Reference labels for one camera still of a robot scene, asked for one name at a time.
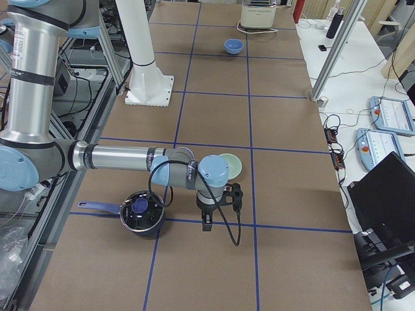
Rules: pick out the upper blue teach pendant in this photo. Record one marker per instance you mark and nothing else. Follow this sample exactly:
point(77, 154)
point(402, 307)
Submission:
point(391, 115)

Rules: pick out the orange black adapter box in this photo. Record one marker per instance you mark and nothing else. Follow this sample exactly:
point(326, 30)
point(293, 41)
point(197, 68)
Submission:
point(331, 135)

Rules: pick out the white pedestal column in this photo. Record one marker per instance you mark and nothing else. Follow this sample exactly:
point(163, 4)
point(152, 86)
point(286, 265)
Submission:
point(148, 86)

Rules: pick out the black laptop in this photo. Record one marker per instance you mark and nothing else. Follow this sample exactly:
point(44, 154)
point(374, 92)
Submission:
point(384, 199)

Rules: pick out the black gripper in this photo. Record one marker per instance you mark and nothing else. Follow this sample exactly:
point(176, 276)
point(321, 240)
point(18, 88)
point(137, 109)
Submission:
point(206, 208)

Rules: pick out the black water bottle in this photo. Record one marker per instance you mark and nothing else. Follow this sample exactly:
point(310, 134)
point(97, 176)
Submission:
point(335, 23)

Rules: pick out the blue teach pendant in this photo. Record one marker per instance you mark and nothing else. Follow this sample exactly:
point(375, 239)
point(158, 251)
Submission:
point(391, 115)
point(374, 145)

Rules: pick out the aluminium frame post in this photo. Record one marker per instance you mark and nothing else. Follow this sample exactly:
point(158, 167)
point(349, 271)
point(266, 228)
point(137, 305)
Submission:
point(341, 38)

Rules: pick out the blue bowl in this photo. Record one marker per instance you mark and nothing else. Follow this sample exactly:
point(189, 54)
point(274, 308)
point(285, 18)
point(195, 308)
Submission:
point(233, 46)

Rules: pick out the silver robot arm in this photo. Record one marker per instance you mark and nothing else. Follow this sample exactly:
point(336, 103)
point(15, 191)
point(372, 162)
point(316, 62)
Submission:
point(30, 155)

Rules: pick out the lower blue teach pendant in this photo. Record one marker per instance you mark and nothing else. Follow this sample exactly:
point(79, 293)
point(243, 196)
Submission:
point(374, 145)

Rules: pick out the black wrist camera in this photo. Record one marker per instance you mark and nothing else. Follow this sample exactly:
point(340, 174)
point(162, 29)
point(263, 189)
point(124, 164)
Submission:
point(233, 196)

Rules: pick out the cream toaster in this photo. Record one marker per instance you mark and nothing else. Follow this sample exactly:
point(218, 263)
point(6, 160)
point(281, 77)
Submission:
point(258, 14)

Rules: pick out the green bowl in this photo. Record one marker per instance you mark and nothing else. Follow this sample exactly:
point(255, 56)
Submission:
point(234, 164)

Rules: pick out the dark blue saucepan with lid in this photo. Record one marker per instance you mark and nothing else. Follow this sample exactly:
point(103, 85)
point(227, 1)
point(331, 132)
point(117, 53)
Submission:
point(142, 212)

